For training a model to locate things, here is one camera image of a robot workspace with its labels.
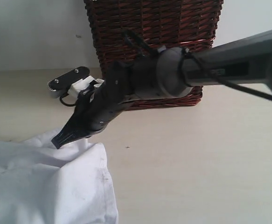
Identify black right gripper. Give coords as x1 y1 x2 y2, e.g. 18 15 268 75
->
51 61 160 150

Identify white t-shirt red lettering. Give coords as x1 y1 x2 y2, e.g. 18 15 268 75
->
0 131 119 224

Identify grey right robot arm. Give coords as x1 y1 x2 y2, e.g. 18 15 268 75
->
48 30 272 148

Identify dark brown wicker basket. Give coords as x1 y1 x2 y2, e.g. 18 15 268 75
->
85 0 223 110

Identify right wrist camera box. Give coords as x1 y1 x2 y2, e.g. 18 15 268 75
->
47 66 104 107

